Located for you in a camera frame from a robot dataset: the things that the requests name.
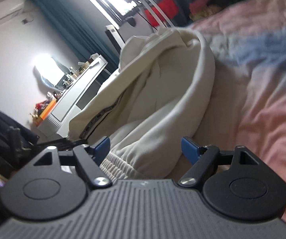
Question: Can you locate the white dresser cabinet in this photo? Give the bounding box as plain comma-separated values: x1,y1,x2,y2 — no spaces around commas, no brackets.
37,55,110,141

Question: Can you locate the orange box on dresser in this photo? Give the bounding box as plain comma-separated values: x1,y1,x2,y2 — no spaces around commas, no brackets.
39,99,56,120

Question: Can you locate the white clothes drying rack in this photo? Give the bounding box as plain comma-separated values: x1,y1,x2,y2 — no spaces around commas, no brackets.
124,0,175,28

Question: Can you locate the red fabric on rack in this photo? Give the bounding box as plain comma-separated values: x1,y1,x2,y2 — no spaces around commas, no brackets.
144,0,179,27

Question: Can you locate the teal window curtain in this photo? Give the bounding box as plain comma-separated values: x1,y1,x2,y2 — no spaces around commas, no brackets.
31,0,119,72

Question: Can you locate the pastel pink blue duvet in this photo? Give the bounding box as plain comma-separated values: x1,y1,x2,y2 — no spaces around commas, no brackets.
175,0,286,232

